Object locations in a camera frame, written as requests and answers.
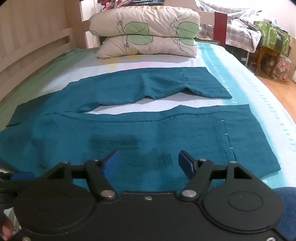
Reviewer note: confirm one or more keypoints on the green patterned bag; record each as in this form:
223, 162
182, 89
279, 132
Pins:
272, 38

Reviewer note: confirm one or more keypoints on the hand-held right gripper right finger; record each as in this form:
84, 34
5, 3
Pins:
185, 165

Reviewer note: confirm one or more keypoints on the red wooden post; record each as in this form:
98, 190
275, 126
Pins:
220, 27

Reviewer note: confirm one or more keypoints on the leaf print pillow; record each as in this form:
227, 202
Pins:
152, 47
152, 20

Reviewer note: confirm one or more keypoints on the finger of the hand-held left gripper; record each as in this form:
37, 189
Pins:
22, 176

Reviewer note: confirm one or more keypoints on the teal pants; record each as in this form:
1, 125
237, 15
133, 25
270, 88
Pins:
143, 132

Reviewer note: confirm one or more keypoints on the person's left hand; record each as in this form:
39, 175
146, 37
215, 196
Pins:
8, 231

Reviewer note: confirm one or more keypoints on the wooden stool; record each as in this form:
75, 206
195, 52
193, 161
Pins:
266, 52

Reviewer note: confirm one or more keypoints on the folded clothes pile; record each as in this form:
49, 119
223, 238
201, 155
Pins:
143, 2

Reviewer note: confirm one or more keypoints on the floral bag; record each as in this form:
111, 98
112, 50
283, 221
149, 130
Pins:
281, 68

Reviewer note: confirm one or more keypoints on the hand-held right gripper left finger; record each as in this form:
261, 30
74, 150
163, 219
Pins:
111, 163

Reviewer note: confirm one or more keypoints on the light wooden bed frame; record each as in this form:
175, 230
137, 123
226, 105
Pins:
34, 34

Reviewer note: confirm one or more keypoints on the person's blue clothing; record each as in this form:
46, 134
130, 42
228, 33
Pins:
288, 208

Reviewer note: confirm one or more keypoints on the white patterned bed sheet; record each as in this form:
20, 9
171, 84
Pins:
254, 97

